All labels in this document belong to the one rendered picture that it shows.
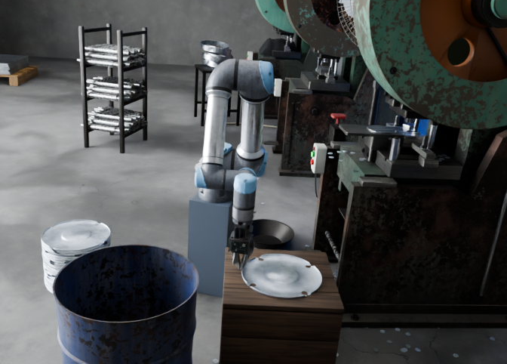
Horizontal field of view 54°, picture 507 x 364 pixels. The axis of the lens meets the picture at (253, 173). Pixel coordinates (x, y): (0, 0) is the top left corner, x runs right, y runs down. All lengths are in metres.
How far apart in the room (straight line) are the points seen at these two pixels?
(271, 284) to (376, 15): 0.95
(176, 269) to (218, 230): 0.50
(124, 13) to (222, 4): 1.59
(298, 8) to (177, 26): 5.41
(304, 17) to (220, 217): 1.71
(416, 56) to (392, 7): 0.17
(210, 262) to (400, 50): 1.20
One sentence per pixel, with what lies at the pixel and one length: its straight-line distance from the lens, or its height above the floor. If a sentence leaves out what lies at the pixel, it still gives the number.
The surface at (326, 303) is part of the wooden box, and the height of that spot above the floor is 0.35.
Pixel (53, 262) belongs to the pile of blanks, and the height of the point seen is 0.15.
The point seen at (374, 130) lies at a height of 0.79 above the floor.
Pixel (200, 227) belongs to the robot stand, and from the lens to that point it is 2.19.
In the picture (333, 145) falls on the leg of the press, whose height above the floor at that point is 0.64.
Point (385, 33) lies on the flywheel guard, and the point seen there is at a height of 1.21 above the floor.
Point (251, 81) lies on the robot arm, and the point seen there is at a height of 1.00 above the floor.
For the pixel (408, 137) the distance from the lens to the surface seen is 2.21.
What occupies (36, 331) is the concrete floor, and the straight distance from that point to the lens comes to 2.22.
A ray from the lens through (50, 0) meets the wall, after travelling 8.98.
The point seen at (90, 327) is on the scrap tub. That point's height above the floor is 0.45.
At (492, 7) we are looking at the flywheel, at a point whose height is 1.31.
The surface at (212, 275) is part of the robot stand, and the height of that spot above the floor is 0.11.
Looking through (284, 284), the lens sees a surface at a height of 0.35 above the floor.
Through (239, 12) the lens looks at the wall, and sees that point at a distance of 8.66.
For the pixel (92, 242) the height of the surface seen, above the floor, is 0.23.
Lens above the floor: 1.32
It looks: 20 degrees down
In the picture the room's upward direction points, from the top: 4 degrees clockwise
